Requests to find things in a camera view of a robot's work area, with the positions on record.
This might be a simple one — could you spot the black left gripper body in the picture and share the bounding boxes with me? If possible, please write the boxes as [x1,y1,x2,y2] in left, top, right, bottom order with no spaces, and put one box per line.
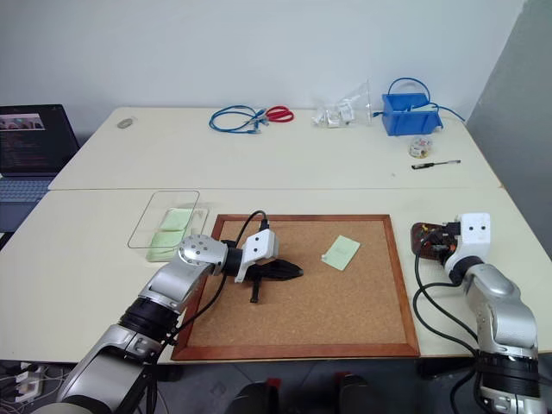
[241,258,282,304]

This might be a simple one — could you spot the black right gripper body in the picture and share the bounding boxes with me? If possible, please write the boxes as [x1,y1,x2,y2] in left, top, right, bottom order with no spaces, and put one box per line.
[430,221,461,256]

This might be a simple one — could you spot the brown pushpin tray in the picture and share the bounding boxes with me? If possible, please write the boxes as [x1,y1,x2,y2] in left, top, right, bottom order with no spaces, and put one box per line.
[410,220,455,262]

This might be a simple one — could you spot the green sticky note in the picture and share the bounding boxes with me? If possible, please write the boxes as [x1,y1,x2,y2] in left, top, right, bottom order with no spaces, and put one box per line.
[321,234,361,273]

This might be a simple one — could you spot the green note stack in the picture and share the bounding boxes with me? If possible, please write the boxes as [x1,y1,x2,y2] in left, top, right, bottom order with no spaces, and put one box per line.
[146,208,194,264]

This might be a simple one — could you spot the clear plastic box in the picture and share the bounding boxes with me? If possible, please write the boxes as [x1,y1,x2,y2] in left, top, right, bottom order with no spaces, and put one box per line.
[127,190,211,264]

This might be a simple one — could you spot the black pen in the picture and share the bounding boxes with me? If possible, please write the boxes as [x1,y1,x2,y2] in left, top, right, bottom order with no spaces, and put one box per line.
[411,160,462,171]

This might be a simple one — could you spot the blue plastic bin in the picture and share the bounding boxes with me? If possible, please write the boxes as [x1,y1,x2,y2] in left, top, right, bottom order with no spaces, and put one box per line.
[380,91,445,137]

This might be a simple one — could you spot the dark rounded shape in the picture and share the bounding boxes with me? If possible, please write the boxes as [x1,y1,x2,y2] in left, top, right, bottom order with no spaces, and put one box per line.
[335,372,381,414]
[223,378,286,414]

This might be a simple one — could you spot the clear bag with white parts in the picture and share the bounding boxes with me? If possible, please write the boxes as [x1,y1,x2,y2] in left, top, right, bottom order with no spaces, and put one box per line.
[311,78,374,129]

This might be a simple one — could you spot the black stand leg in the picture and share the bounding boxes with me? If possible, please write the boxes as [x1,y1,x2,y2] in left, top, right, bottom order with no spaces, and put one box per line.
[140,366,160,414]

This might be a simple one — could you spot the open laptop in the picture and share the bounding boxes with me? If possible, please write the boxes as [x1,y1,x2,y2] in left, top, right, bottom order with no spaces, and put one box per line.
[0,103,81,236]

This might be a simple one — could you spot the white power strip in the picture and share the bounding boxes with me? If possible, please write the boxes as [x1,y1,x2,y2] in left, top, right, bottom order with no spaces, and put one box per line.
[0,361,49,405]

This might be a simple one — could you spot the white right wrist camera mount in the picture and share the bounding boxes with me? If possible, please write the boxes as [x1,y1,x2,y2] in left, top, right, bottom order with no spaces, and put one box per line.
[442,211,492,269]

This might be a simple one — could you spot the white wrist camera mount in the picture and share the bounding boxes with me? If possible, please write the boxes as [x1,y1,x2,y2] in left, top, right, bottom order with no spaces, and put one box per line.
[442,211,492,269]
[235,229,281,285]

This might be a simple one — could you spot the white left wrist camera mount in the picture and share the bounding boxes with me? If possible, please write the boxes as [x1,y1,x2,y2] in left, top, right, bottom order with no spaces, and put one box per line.
[235,229,281,285]

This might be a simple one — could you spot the cork board with wooden frame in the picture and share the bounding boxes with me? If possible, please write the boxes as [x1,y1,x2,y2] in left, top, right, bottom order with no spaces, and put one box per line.
[171,213,421,361]

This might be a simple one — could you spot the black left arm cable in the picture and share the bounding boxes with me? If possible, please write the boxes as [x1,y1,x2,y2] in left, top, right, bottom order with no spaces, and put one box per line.
[161,210,271,348]

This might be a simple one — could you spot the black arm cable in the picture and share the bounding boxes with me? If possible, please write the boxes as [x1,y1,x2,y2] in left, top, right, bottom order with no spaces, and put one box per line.
[161,210,271,348]
[412,252,486,414]

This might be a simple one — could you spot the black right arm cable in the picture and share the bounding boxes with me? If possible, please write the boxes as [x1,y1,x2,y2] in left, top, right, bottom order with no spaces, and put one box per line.
[412,252,486,414]

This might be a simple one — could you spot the blue cable in bin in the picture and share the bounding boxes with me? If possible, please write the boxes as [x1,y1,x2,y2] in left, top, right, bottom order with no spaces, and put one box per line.
[372,77,467,122]

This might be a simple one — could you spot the red handled scissors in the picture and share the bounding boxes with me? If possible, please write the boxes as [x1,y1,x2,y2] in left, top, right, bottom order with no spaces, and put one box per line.
[264,105,296,123]

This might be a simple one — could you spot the coiled blue network cable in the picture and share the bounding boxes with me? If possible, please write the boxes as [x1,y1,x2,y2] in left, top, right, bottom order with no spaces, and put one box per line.
[209,104,272,137]

